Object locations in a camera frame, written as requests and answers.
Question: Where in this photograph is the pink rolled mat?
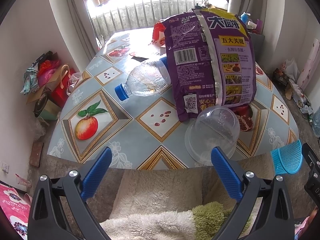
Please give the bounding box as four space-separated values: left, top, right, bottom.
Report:
297 38 319 90

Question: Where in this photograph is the clear Pepsi plastic bottle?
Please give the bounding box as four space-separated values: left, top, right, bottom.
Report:
114 55 171 101

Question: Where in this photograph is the red and white snack bag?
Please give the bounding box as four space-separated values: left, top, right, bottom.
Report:
151 22 166 55

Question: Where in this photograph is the balcony railing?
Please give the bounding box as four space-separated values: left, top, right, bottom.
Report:
89 0 200 40

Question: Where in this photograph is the blue mesh trash basket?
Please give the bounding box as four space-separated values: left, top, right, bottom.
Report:
271 140 303 175

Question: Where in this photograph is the purple snack bag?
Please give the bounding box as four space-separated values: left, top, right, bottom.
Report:
161 8 257 122

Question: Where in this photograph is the fruit pattern tablecloth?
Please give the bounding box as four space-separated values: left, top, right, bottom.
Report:
47 28 299 170

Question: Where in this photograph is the blue spray bottle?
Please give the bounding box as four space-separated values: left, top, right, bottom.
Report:
240 12 251 24

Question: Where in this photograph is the grey cabinet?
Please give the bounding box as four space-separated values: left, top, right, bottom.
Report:
249 32 265 62

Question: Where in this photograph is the floor trash pile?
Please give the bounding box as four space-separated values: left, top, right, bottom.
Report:
272 58 313 123

